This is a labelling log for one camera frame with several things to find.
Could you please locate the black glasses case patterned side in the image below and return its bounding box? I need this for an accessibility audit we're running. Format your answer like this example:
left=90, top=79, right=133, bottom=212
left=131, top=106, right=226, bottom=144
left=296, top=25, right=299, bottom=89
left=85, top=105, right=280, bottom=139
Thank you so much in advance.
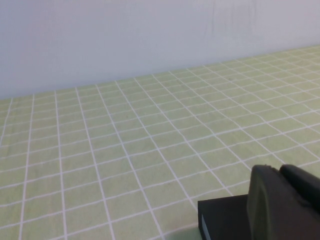
left=197, top=194, right=251, bottom=240

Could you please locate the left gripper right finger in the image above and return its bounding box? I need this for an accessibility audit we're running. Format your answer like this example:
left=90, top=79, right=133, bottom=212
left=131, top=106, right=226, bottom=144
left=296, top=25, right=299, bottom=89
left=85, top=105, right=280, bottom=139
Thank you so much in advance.
left=278, top=163, right=320, bottom=210

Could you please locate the green checked tablecloth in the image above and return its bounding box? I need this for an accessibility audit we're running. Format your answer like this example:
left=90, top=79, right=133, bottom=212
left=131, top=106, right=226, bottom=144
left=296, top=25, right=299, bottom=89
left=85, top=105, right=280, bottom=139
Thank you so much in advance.
left=0, top=44, right=320, bottom=240

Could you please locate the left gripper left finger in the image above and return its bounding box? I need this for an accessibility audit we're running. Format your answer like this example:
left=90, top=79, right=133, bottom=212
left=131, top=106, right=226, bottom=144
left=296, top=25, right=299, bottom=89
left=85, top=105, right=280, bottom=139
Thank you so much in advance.
left=246, top=164, right=320, bottom=240

